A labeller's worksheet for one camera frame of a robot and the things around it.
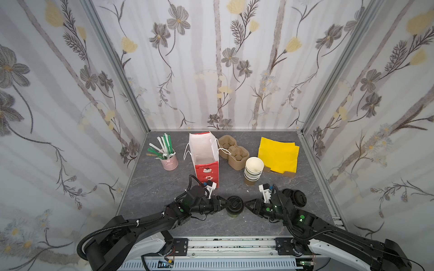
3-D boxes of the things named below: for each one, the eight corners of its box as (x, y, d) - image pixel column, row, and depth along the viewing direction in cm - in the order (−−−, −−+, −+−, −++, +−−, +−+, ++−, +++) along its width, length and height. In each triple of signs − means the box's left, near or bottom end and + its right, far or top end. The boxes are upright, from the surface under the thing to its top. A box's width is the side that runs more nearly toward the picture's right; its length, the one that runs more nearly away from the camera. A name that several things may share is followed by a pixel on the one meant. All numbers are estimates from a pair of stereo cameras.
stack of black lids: (292, 206, 88) (295, 203, 85) (288, 193, 93) (291, 189, 90) (305, 206, 88) (309, 203, 85) (301, 193, 93) (304, 190, 90)
